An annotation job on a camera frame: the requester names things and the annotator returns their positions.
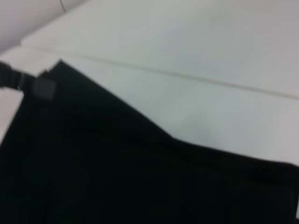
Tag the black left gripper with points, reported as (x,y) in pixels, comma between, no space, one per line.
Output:
(9,75)

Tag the black t-shirt with white print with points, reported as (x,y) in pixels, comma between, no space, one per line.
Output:
(116,163)

